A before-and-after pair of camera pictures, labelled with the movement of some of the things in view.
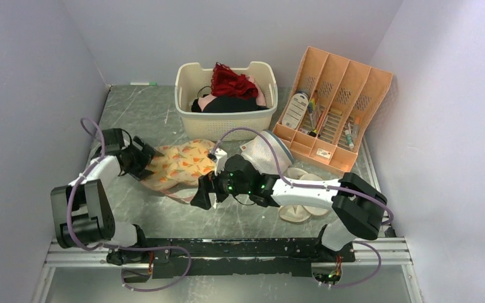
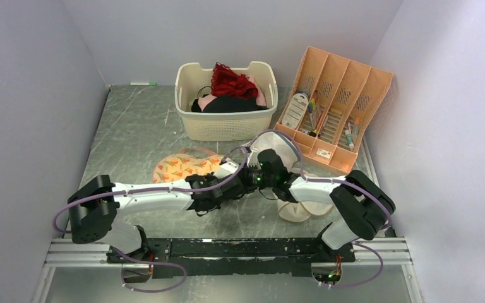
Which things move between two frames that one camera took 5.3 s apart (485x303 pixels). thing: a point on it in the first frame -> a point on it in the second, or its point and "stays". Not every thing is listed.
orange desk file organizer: x=325 y=112 stays
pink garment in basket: x=261 y=101 stays
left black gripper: x=146 y=159 -> x=210 y=177
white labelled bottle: x=295 y=110 stays
